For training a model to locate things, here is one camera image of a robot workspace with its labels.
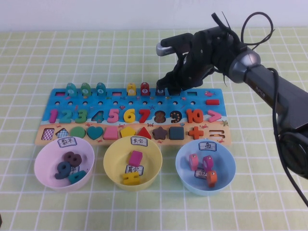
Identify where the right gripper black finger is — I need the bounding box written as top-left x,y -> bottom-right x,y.
156,59 -> 188,91
167,76 -> 203,97

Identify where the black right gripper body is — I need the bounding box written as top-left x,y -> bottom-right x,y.
177,27 -> 243,90

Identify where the red fish piece seven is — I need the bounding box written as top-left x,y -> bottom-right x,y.
140,82 -> 151,96

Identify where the blue ocean puzzle board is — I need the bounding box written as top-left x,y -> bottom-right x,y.
34,88 -> 232,146

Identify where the yellow fish piece six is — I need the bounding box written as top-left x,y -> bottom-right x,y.
126,83 -> 137,96

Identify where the dark blue square piece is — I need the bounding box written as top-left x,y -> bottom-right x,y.
169,126 -> 185,141

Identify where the brown star piece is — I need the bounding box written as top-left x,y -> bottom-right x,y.
152,126 -> 168,140

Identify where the red triangle piece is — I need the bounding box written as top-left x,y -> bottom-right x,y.
136,126 -> 152,140

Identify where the white rim label blue bowl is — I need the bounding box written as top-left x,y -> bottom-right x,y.
198,141 -> 217,152

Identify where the white rim label yellow bowl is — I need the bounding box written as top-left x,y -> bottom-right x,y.
130,136 -> 148,146

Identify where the yellow pentagon piece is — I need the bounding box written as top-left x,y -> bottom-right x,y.
120,126 -> 137,139

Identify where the teal fish piece four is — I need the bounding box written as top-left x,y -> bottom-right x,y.
95,82 -> 106,96

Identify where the pink fish piece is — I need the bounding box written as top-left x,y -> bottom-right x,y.
188,154 -> 199,171

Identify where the magenta fish piece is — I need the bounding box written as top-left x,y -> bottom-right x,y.
202,155 -> 214,171

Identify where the yellow plastic bowl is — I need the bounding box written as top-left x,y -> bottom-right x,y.
103,135 -> 164,192

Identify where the pink trapezoid piece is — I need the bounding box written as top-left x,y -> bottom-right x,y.
103,127 -> 118,140

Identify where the magenta rectangle piece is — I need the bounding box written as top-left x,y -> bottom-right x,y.
128,150 -> 143,167

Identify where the green fish piece three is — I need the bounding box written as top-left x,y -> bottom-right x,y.
80,82 -> 91,96

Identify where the light blue plastic bowl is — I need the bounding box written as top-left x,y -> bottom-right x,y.
175,139 -> 236,196

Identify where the teal heart piece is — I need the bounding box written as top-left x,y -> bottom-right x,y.
87,126 -> 104,140

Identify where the white inner label yellow bowl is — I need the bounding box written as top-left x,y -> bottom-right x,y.
125,165 -> 144,174

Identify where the orange fish piece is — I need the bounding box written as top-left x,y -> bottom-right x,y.
206,170 -> 218,188

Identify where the teal fish piece two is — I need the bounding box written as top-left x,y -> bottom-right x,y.
66,82 -> 77,96

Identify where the green circle piece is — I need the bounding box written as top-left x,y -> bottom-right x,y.
70,127 -> 87,140

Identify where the white rim label pink bowl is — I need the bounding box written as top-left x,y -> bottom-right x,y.
57,138 -> 77,148

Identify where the pink plastic bowl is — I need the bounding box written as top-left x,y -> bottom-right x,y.
33,136 -> 96,193

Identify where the orange number ten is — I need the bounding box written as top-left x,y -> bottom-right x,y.
186,109 -> 204,124

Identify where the pink greater-than sign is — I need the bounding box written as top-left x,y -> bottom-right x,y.
207,110 -> 221,123

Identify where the red number seven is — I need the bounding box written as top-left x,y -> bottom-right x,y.
138,109 -> 152,123

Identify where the orange plus sign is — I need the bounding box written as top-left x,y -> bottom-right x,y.
188,127 -> 204,140

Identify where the yellow number six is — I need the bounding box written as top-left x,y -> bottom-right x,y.
123,109 -> 137,123

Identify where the pink number five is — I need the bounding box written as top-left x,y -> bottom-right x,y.
107,109 -> 120,123

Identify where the green number three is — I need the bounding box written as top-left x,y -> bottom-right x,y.
75,109 -> 88,123

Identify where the green checkered tablecloth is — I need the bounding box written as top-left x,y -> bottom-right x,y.
0,26 -> 308,231

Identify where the yellow equals sign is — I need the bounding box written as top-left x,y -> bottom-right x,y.
122,171 -> 140,185

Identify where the blue number two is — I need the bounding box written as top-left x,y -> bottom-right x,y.
60,110 -> 73,123

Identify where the brown number eight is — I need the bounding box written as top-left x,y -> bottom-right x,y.
64,151 -> 84,167

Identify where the teal number four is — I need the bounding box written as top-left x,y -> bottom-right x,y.
68,170 -> 87,185

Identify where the dark blue number nine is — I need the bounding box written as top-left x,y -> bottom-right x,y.
54,161 -> 73,180

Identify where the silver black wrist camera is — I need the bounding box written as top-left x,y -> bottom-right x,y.
155,33 -> 196,57

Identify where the black looped cable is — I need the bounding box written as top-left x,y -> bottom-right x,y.
237,11 -> 275,52

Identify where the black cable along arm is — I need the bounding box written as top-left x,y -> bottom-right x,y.
267,67 -> 308,208

